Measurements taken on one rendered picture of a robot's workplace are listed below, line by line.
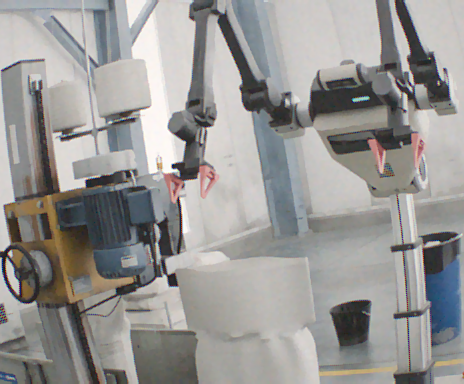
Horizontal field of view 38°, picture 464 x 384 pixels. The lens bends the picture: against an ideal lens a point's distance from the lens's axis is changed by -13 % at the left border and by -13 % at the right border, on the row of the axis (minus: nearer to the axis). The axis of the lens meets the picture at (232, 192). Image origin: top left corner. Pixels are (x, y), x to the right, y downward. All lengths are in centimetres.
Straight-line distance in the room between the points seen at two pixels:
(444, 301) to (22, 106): 293
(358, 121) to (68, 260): 100
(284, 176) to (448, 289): 694
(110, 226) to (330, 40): 897
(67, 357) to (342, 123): 115
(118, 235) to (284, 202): 907
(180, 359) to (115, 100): 118
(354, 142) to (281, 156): 855
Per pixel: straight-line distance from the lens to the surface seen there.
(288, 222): 1103
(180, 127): 199
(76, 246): 213
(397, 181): 251
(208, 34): 219
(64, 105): 229
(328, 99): 242
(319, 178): 1098
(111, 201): 199
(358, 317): 470
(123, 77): 211
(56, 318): 215
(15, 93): 215
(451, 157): 1020
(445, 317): 433
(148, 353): 298
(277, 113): 245
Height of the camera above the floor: 136
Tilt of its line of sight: 3 degrees down
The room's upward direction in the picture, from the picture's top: 10 degrees counter-clockwise
